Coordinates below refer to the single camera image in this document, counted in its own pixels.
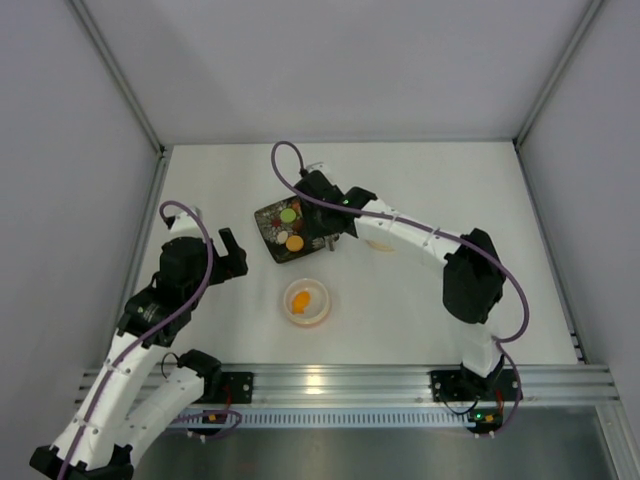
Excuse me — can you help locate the brown chocolate snack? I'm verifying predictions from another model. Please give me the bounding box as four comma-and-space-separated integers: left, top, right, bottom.
292, 220, 304, 233

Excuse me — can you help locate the orange round cracker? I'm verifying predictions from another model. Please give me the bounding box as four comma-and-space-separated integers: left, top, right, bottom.
285, 235, 304, 252

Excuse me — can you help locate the green round cookie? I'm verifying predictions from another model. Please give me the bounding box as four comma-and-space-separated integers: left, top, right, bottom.
280, 208, 297, 224

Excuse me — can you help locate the small white oval snack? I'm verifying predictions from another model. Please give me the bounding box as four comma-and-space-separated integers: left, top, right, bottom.
276, 231, 289, 244

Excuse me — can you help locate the orange fish shaped snack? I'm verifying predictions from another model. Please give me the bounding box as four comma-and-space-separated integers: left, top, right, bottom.
291, 291, 311, 315

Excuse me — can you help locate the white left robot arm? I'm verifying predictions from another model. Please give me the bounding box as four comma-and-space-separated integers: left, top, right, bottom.
29, 228, 248, 479

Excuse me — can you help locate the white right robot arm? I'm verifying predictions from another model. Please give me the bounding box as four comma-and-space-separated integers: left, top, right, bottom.
292, 167, 506, 399

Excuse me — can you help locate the cream round box lid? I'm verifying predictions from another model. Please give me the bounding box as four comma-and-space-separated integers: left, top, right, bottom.
366, 240, 396, 253

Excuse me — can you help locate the black floral square plate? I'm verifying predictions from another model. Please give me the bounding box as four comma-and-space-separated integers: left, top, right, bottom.
254, 196, 328, 264

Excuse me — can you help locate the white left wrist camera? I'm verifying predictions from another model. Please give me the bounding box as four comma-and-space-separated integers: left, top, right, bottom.
168, 209, 202, 238

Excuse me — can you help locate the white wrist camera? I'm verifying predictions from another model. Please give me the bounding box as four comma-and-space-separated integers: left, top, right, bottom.
168, 209, 202, 238
306, 162, 330, 174

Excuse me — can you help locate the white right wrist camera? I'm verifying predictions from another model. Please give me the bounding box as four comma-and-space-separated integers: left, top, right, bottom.
306, 162, 330, 174

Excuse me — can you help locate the left aluminium frame post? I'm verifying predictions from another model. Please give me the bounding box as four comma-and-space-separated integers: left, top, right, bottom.
64, 0, 166, 324

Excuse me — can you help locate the aluminium frame post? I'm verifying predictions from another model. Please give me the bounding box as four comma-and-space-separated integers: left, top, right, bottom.
64, 0, 166, 324
512, 0, 609, 365

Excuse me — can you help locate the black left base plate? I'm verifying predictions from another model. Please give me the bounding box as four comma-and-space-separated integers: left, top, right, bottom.
198, 371, 254, 405

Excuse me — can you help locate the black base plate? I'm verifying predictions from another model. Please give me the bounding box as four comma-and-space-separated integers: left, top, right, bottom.
198, 371, 254, 405
429, 367, 522, 403

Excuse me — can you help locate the aluminium mounting rail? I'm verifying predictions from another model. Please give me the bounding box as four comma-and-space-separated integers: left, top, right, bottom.
74, 363, 617, 404

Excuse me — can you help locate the grey slotted cable duct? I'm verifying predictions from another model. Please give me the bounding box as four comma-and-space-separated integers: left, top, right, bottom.
164, 411, 476, 429

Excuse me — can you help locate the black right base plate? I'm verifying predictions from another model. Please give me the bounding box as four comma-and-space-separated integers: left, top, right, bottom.
429, 367, 522, 403

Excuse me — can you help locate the right aluminium frame post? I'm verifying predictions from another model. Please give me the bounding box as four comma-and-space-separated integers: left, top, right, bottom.
512, 0, 609, 365

